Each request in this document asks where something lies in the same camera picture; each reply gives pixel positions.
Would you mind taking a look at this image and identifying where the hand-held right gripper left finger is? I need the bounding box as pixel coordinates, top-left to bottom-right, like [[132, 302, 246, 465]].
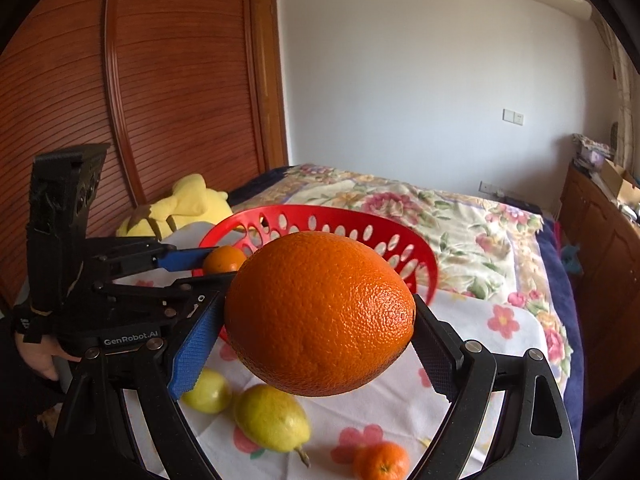
[[50, 290, 236, 480]]

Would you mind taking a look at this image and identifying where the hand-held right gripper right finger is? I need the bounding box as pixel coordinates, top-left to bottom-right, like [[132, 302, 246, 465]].
[[410, 300, 582, 480]]

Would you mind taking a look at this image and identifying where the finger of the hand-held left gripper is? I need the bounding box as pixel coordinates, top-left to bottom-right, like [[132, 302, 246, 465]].
[[94, 271, 237, 322], [90, 239, 221, 282]]

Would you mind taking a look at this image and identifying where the small mandarin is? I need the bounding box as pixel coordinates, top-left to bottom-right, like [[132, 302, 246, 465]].
[[353, 441, 411, 480], [202, 245, 248, 275]]

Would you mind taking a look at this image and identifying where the large orange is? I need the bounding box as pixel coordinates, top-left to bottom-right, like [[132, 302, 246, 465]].
[[223, 231, 417, 397]]

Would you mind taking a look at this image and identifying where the red perforated plastic basket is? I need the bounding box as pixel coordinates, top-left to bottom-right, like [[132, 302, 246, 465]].
[[192, 205, 440, 343]]

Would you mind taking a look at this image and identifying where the person's left hand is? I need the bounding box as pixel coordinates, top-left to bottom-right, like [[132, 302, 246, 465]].
[[14, 330, 77, 382]]

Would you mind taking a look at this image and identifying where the green round citrus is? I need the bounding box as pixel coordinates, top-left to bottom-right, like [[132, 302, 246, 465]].
[[181, 369, 233, 415]]

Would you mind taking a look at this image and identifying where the yellow plush toy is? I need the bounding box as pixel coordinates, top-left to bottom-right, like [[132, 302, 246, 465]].
[[116, 173, 233, 238]]

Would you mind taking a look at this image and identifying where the strawberry print white tablecloth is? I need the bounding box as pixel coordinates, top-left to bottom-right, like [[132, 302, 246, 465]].
[[100, 220, 546, 480]]

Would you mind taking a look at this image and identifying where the floral bed blanket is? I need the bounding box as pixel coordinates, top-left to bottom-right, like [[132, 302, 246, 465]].
[[227, 162, 573, 401]]

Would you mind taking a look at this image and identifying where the dark blue blanket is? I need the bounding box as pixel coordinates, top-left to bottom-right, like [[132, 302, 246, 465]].
[[500, 195, 586, 441]]

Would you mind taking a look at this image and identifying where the teal cloth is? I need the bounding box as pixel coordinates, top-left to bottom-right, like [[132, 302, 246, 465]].
[[559, 244, 585, 276]]

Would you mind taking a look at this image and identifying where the brown slatted wooden wardrobe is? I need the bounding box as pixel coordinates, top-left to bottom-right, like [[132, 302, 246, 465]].
[[0, 0, 290, 311]]

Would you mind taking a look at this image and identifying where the long wooden cabinet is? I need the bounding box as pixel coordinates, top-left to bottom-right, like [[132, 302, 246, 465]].
[[556, 160, 640, 426]]

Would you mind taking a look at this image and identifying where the open cardboard box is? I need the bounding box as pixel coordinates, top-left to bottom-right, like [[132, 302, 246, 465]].
[[599, 159, 640, 203]]

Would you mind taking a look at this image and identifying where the pile of folded cloths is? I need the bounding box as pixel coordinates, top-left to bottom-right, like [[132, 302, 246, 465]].
[[571, 133, 615, 168]]

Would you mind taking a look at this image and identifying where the patterned white curtain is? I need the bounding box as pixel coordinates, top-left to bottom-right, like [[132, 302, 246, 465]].
[[592, 7, 640, 163]]

